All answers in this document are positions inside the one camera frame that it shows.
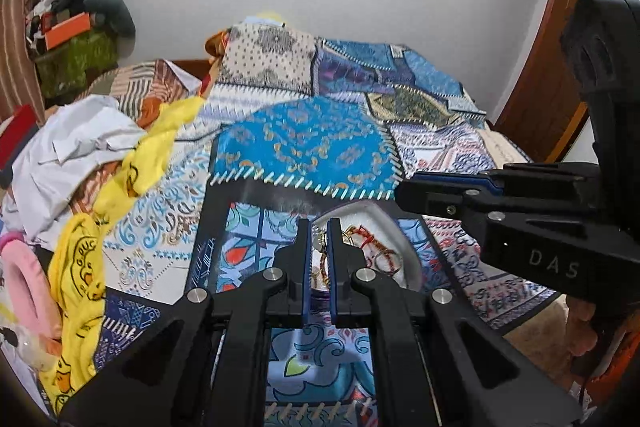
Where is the striped orange patchwork sheet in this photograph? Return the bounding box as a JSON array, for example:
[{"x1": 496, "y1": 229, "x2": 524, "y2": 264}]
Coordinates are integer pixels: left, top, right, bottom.
[{"x1": 89, "y1": 58, "x2": 203, "y2": 128}]

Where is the orange box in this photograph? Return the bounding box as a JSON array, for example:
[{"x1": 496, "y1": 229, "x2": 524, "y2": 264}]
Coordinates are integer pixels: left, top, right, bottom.
[{"x1": 43, "y1": 13, "x2": 97, "y2": 50}]

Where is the clear plastic bag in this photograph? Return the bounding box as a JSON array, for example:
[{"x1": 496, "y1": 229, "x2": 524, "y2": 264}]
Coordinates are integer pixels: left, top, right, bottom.
[{"x1": 0, "y1": 306, "x2": 53, "y2": 370}]

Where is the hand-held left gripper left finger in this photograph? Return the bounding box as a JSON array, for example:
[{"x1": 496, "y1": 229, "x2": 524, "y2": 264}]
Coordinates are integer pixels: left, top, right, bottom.
[{"x1": 57, "y1": 218, "x2": 314, "y2": 427}]

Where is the brown beaded bracelet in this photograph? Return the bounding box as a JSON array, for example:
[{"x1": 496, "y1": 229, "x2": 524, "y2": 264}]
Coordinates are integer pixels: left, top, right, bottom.
[{"x1": 311, "y1": 229, "x2": 335, "y2": 297}]

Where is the striped brown curtain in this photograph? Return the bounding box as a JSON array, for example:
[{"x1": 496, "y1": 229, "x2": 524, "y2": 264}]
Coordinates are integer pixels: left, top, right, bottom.
[{"x1": 0, "y1": 0, "x2": 69, "y2": 124}]

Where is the white bowl with bangles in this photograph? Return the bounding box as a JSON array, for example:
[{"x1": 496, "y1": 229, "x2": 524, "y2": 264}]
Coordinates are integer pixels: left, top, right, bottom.
[{"x1": 309, "y1": 201, "x2": 422, "y2": 294}]

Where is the person's right hand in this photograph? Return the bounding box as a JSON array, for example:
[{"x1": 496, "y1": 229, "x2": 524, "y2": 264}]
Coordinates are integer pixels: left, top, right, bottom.
[{"x1": 566, "y1": 294, "x2": 602, "y2": 359}]

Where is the white cloth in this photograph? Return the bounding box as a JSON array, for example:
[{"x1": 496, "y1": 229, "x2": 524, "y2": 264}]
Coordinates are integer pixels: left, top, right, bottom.
[{"x1": 2, "y1": 94, "x2": 147, "y2": 254}]

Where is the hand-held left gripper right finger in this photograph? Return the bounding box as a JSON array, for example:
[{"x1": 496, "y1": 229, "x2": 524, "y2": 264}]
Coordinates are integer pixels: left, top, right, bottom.
[{"x1": 327, "y1": 217, "x2": 585, "y2": 427}]

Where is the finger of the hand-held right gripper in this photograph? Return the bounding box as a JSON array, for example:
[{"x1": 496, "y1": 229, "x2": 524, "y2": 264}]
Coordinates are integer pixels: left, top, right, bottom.
[
  {"x1": 411, "y1": 170, "x2": 507, "y2": 188},
  {"x1": 395, "y1": 178, "x2": 502, "y2": 228}
]

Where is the pink plush item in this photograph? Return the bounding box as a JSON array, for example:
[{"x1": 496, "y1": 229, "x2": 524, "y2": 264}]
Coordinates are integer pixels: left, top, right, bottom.
[{"x1": 0, "y1": 231, "x2": 64, "y2": 340}]

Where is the yellow printed cloth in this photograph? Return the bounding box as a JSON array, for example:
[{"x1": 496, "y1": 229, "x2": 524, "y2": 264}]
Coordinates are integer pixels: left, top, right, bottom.
[{"x1": 39, "y1": 96, "x2": 207, "y2": 419}]

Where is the green patterned cloth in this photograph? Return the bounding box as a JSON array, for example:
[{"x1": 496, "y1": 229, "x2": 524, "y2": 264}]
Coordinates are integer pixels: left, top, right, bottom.
[{"x1": 34, "y1": 31, "x2": 120, "y2": 98}]

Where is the blue patchwork blanket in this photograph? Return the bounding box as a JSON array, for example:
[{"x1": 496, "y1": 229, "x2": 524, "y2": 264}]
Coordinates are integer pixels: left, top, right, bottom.
[{"x1": 60, "y1": 19, "x2": 566, "y2": 427}]

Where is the wooden door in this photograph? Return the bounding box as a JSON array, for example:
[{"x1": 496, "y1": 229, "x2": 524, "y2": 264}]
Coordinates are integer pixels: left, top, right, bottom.
[{"x1": 494, "y1": 0, "x2": 628, "y2": 164}]

